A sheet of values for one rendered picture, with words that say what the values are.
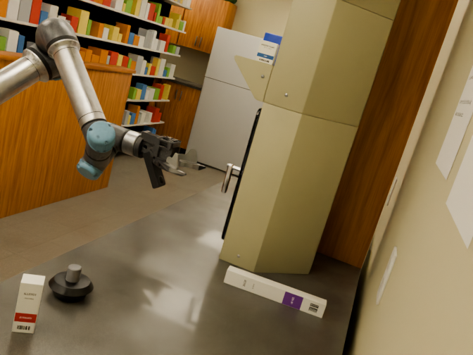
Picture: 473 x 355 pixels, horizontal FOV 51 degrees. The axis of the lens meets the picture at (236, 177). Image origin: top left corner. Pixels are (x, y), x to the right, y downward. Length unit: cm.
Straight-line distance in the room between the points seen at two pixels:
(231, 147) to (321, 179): 515
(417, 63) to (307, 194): 56
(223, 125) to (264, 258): 520
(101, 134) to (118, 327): 57
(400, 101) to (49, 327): 121
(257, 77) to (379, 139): 52
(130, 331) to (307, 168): 66
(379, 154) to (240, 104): 489
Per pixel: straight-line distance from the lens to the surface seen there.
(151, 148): 152
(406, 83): 168
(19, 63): 168
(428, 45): 169
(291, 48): 134
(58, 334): 101
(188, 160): 155
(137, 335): 104
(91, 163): 151
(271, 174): 136
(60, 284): 109
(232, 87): 652
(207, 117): 664
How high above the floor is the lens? 151
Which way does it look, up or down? 13 degrees down
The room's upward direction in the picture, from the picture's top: 16 degrees clockwise
